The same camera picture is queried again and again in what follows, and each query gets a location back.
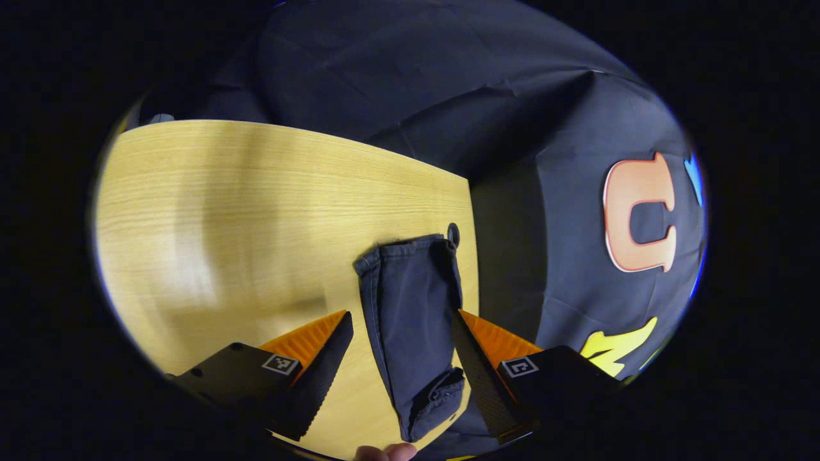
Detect dark jeans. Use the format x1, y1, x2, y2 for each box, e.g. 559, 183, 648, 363
354, 234, 467, 444

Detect black backdrop cloth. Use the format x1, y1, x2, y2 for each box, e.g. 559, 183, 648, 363
138, 0, 709, 459

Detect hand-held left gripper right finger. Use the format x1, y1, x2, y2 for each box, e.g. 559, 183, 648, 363
450, 309, 627, 446

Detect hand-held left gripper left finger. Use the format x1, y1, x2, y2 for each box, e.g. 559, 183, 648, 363
165, 311, 354, 442

